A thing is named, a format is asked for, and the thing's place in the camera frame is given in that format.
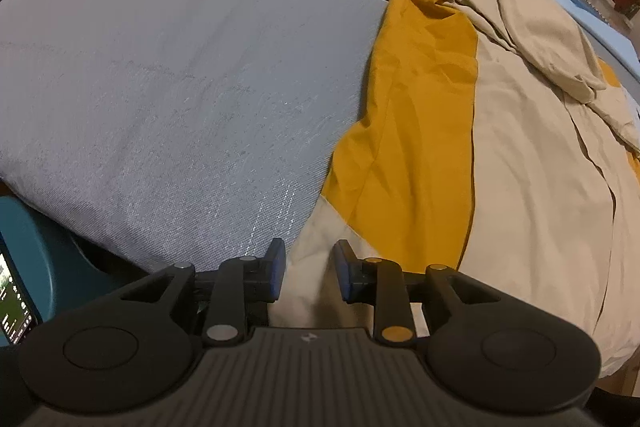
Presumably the beige and mustard hooded jacket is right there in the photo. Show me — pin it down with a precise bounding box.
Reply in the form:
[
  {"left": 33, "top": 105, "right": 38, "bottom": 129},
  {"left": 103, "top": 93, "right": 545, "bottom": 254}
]
[{"left": 269, "top": 0, "right": 639, "bottom": 375}]

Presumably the grey patterned bed cover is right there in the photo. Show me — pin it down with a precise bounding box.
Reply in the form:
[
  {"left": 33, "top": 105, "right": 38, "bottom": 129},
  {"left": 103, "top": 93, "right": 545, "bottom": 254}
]
[{"left": 0, "top": 0, "right": 640, "bottom": 275}]

